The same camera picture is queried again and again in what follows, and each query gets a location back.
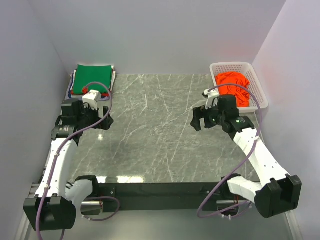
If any orange t shirt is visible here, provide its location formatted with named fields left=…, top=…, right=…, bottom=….
left=215, top=71, right=250, bottom=108

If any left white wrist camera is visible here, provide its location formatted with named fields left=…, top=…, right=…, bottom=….
left=82, top=90, right=101, bottom=111

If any white plastic basket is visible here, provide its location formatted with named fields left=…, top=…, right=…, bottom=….
left=209, top=62, right=269, bottom=109

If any stack of folded shirts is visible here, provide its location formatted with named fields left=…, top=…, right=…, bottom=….
left=65, top=64, right=116, bottom=101

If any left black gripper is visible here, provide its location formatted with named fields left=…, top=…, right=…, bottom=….
left=77, top=100, right=113, bottom=130

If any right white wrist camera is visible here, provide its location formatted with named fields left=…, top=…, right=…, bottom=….
left=202, top=89, right=220, bottom=99

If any black base bar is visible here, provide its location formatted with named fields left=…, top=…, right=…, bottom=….
left=85, top=182, right=218, bottom=213

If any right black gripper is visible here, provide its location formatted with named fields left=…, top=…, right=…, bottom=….
left=190, top=100, right=226, bottom=131

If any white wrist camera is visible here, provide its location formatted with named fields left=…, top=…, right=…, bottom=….
left=82, top=90, right=101, bottom=111
left=202, top=89, right=220, bottom=99

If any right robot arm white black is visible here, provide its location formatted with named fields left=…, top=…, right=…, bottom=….
left=190, top=94, right=302, bottom=219

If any green folded t shirt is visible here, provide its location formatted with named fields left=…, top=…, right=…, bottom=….
left=71, top=64, right=113, bottom=95

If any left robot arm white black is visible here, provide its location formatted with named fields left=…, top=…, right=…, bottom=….
left=23, top=98, right=114, bottom=232

